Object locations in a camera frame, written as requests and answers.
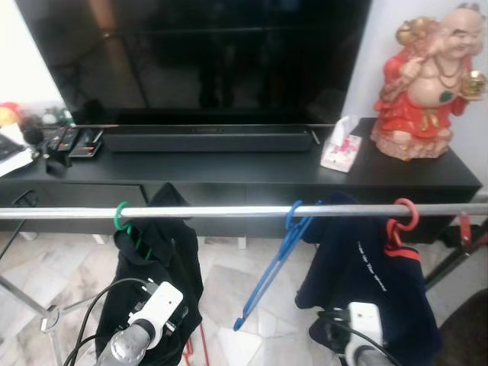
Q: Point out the round orange plush toy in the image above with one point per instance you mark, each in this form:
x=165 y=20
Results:
x=8 y=114

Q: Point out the red laughing buddha statue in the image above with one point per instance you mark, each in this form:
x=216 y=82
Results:
x=419 y=99

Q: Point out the black box red display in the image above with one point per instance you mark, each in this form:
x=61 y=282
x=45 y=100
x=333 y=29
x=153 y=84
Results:
x=88 y=145

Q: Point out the green plastic hanger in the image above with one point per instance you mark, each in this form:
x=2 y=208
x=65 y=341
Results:
x=117 y=217

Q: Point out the blue plastic hanger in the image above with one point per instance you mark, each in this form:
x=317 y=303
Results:
x=269 y=274

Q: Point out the white pink tissue box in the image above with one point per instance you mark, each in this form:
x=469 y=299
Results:
x=341 y=149

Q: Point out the black remote control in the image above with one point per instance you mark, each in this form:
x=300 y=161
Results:
x=59 y=141

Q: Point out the black soundbar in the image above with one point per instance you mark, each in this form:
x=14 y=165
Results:
x=206 y=139

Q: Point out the black shirt green print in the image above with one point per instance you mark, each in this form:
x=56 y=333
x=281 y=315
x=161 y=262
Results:
x=152 y=274

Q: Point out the coral red plastic hanger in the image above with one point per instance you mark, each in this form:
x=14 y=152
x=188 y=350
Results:
x=402 y=252

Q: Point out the black flat television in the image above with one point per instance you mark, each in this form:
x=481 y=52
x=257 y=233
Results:
x=191 y=53

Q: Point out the black TV console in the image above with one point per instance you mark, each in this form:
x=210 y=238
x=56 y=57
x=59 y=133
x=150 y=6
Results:
x=229 y=175

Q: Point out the white paper stack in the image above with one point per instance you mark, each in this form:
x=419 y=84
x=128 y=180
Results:
x=11 y=156

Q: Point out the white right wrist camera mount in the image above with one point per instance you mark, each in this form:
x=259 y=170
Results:
x=364 y=320

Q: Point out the silver clothes rack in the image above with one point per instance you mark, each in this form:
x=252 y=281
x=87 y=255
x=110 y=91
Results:
x=229 y=211

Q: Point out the navy blue shirt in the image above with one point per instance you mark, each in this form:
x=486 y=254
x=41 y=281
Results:
x=366 y=282

